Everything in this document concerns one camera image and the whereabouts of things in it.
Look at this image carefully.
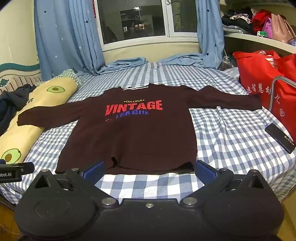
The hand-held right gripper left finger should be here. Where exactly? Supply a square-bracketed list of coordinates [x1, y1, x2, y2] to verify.
[29, 160, 117, 207]

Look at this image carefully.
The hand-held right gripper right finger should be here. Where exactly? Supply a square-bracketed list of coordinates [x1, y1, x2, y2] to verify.
[180, 160, 266, 207]

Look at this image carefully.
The maroon printed sweatshirt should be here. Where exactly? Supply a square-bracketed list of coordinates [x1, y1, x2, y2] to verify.
[17, 83, 263, 175]

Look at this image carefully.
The pile of dark clothes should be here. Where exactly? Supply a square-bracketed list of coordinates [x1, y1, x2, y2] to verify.
[221, 7, 255, 36]

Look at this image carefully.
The blue checked bed sheet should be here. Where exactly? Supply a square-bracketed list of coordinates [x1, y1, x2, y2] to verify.
[0, 61, 296, 205]

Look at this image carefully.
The yellow avocado print pillow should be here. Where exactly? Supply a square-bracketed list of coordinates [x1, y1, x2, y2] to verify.
[0, 69, 82, 165]

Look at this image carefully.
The dark blue garment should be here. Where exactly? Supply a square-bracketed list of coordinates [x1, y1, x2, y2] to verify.
[0, 85, 36, 136]

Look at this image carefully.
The black flat box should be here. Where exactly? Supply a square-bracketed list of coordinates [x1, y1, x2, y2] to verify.
[264, 123, 296, 154]

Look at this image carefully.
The striped bed headboard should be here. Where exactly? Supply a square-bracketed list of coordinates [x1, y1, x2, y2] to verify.
[0, 62, 43, 93]

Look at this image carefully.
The red fabric bag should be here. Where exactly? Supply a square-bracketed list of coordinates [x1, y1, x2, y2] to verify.
[232, 50, 287, 112]

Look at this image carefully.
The blue star-print curtain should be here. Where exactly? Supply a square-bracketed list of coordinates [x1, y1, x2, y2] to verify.
[158, 0, 226, 69]
[34, 0, 148, 76]

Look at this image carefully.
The white shelf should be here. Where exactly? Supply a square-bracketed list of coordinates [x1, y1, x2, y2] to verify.
[223, 31, 296, 57]

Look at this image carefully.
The lilac bag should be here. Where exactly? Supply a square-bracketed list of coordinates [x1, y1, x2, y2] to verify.
[262, 19, 273, 39]

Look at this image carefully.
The white framed window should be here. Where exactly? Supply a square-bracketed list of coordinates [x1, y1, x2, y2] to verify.
[94, 0, 204, 52]

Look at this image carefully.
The pink handbag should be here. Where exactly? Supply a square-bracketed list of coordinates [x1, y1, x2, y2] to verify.
[270, 13, 296, 44]

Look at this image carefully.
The red garment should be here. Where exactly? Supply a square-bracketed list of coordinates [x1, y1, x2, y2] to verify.
[251, 9, 272, 32]

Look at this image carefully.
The red bag with grey handle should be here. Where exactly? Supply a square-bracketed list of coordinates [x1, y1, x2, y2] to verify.
[268, 54, 296, 145]

